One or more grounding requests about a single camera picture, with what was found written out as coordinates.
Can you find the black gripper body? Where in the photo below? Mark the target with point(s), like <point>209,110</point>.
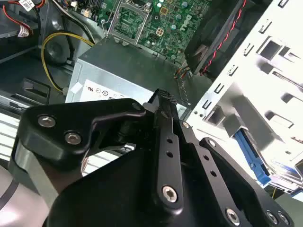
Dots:
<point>106,201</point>

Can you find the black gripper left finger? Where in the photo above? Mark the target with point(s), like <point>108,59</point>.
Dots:
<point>106,108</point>

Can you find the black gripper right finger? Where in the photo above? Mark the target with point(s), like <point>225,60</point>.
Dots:
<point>209,165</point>

